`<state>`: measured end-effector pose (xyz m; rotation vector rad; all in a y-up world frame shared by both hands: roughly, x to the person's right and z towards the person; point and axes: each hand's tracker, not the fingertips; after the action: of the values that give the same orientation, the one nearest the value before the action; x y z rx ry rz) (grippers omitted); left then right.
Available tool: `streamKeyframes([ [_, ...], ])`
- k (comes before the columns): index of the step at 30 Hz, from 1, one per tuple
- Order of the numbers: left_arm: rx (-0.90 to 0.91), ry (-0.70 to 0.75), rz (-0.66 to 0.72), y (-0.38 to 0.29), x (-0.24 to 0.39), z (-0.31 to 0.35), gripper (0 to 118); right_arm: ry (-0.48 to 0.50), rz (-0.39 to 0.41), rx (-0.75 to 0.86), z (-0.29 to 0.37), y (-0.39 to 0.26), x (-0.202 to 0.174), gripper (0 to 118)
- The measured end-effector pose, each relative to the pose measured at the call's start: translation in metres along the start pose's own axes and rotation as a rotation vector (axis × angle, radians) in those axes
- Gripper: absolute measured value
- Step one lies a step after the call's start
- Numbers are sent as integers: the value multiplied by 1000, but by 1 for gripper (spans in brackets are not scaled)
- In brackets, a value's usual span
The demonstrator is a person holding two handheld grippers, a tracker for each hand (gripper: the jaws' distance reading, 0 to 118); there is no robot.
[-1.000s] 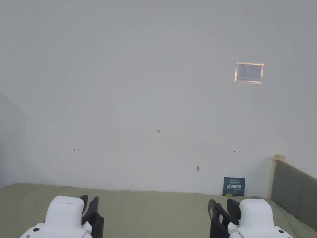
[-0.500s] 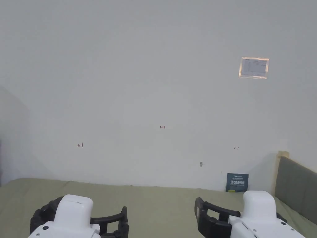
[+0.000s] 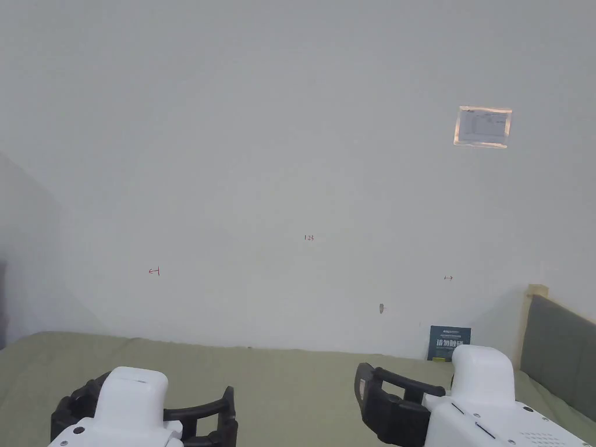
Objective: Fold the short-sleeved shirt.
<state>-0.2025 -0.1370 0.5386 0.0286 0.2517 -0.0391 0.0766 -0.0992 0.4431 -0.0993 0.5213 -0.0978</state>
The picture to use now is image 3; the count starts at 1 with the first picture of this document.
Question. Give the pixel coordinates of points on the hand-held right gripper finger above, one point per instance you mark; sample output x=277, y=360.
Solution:
x=409, y=382
x=396, y=419

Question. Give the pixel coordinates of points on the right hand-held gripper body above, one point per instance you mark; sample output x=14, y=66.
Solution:
x=484, y=409

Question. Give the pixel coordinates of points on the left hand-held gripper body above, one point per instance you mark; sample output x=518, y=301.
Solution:
x=130, y=400

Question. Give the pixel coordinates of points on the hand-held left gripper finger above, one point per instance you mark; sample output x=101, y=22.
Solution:
x=77, y=402
x=219, y=421

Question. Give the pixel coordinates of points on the dark blue printed card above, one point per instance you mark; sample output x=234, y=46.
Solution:
x=441, y=343

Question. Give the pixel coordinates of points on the bed with pale green sheet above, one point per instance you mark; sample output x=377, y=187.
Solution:
x=288, y=386

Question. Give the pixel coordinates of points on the paper sheet in clear sleeve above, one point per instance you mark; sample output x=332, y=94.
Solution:
x=482, y=126

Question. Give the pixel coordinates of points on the grey padded headboard, wooden frame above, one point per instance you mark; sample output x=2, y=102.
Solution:
x=556, y=354

